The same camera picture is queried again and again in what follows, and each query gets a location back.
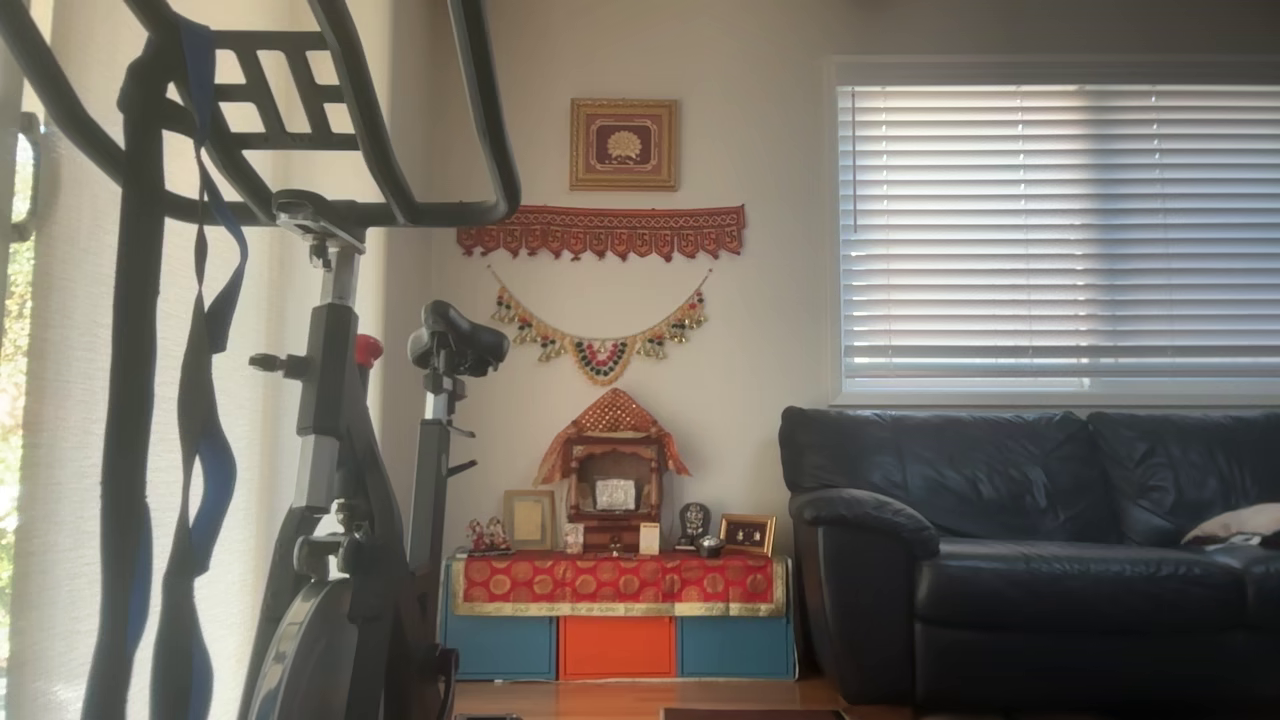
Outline red gold canopy cloth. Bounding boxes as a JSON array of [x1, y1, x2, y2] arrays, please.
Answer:
[[533, 388, 693, 488]]

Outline wooden shrine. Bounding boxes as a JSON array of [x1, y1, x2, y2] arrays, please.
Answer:
[[565, 432, 666, 554]]

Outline gold framed picture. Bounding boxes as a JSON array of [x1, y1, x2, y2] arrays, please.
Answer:
[[570, 97, 679, 192]]

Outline red gold table cloth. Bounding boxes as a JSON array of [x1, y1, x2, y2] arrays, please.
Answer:
[[450, 552, 789, 618]]

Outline red idol figurines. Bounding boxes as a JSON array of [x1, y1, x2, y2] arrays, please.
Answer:
[[465, 517, 514, 557]]

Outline blue orange cabinet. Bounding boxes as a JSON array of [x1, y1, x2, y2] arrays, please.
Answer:
[[440, 555, 798, 683]]

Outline black exercise bike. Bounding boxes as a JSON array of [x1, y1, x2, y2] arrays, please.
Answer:
[[0, 0, 523, 720]]

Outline black leather sofa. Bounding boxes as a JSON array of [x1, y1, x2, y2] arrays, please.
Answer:
[[778, 405, 1280, 713]]

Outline white window blinds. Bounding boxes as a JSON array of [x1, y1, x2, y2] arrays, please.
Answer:
[[836, 84, 1280, 393]]

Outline blue black resistance band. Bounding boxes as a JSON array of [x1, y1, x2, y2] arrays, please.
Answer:
[[148, 15, 251, 720]]

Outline white curtain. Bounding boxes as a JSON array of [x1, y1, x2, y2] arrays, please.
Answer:
[[8, 0, 401, 720]]

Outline white cushion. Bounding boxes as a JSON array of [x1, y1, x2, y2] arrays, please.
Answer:
[[1180, 502, 1280, 551]]

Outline beaded garland wall hanging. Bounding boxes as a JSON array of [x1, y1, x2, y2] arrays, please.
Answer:
[[487, 265, 713, 388]]

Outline red embroidered wall hanging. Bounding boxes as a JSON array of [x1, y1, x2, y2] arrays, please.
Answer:
[[457, 204, 747, 264]]

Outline pale photo frame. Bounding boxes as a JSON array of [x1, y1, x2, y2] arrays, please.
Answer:
[[502, 489, 557, 552]]

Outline small gold photo frame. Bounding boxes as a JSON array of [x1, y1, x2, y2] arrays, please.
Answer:
[[719, 513, 778, 558]]

